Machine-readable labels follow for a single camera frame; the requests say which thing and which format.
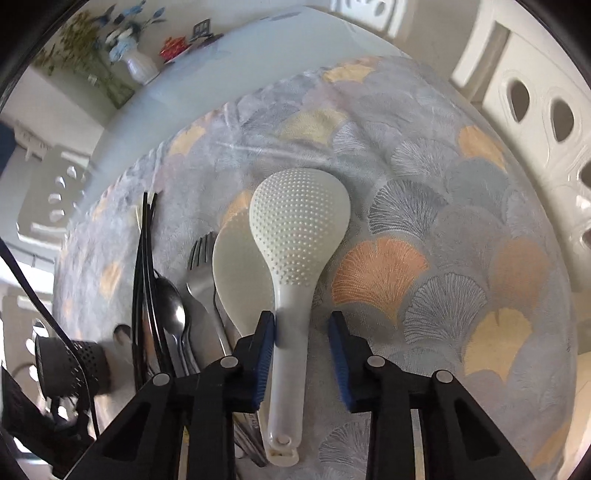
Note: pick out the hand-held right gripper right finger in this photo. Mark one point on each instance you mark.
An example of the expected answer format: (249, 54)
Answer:
(339, 360)

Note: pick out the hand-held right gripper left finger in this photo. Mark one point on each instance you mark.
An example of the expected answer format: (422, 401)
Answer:
(265, 355)

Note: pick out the steel spoon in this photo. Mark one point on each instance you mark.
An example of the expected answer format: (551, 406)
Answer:
(171, 307)

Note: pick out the white dimpled rice paddle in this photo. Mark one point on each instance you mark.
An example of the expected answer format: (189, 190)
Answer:
(295, 221)

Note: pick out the white dining chair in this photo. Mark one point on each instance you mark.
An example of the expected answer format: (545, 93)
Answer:
(572, 221)
(55, 170)
(406, 18)
(494, 92)

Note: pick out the cream dimpled rice paddle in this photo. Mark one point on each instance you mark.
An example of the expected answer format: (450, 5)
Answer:
(231, 277)

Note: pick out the black perforated utensil holder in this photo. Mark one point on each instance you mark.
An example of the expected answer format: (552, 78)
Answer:
(90, 364)

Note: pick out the red lidded teacup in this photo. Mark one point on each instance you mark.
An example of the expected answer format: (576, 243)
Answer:
(173, 48)

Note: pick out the yellow green plant sprigs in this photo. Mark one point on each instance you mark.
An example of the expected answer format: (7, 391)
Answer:
(74, 41)

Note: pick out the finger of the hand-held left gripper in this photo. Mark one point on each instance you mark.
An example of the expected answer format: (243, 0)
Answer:
(27, 415)

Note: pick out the steel fork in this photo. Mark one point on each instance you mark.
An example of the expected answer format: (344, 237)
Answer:
(198, 286)

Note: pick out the black phone stand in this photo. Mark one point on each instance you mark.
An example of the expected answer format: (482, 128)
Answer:
(201, 30)

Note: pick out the blue white flower bouquet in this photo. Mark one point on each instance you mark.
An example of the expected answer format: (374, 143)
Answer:
(122, 44)

